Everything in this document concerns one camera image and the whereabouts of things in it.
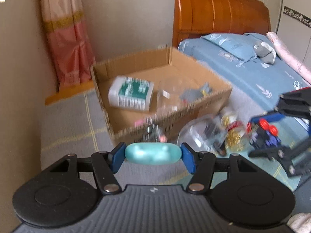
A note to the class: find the wooden headboard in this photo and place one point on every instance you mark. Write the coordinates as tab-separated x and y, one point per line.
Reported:
218	9

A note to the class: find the teal earbud case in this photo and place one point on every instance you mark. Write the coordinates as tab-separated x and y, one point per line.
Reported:
153	153

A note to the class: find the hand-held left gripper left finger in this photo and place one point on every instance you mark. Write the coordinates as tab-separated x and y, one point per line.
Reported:
117	157

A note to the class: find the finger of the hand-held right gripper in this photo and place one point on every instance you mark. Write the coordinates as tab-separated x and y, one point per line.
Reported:
285	160
267	117

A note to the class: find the grey plush toy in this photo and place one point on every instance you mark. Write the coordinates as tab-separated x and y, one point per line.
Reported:
264	52

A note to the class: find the pink rolled blanket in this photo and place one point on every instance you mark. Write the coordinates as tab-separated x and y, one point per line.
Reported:
291	53

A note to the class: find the clear plastic cup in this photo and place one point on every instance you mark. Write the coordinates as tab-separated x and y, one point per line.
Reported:
170	94

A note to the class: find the white bottle green label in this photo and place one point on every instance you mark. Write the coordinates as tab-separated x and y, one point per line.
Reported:
131	93

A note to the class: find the black blue toy train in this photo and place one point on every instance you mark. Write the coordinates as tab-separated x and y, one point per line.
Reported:
266	136

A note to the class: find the pink curtain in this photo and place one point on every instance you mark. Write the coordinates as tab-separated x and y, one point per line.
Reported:
65	34

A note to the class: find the capsule pill bottle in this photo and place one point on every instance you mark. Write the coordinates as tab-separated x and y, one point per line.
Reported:
234	136

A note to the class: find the grey animal toy figure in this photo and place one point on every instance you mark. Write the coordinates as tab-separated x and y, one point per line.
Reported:
194	93

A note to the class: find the blue floral bedsheet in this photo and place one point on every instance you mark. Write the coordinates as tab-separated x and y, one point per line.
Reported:
255	80

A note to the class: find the cardboard box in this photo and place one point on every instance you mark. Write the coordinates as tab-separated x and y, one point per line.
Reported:
136	77

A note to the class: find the clear square plastic container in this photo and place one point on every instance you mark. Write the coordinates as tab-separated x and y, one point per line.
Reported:
194	133

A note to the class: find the white wall outlet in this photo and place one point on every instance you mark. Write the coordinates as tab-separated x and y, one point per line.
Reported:
162	46

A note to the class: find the blue floral pillow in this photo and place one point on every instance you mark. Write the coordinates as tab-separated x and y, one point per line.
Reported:
233	46

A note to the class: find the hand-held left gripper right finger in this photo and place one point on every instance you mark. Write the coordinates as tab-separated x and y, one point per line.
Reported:
188	157

